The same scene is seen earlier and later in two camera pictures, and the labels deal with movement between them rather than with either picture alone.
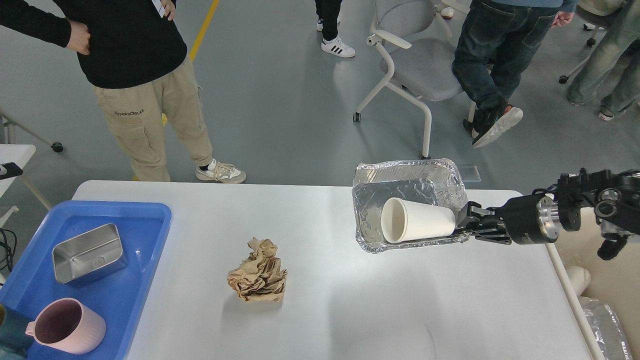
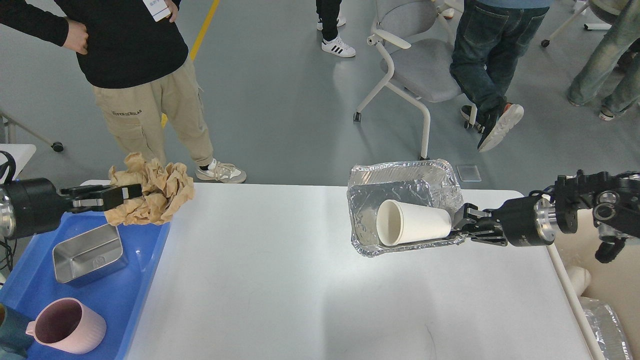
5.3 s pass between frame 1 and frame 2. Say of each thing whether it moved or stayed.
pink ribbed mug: stayed
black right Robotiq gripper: stayed
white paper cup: stayed
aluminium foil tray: moved
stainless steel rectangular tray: stayed
